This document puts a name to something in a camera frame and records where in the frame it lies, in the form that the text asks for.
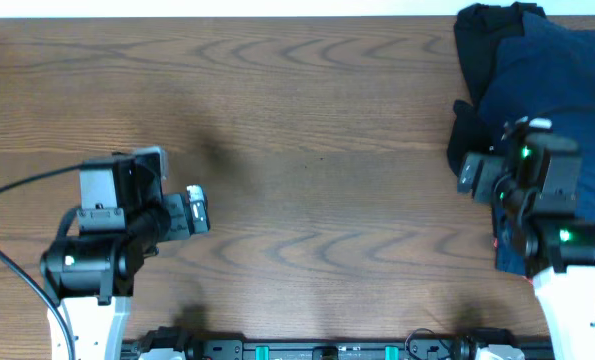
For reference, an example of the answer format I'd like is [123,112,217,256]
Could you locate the navy blue shorts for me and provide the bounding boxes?
[476,10,595,277]

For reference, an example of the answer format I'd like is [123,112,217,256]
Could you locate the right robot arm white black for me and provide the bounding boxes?
[457,117,595,359]

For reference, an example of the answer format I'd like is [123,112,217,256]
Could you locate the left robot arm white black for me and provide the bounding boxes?
[40,185,210,359]

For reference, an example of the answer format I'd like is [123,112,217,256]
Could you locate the black shirt with lettering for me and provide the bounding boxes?
[446,2,546,174]

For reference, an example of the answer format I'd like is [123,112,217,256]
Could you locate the black mounting rail with clamps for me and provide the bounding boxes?
[120,327,555,360]

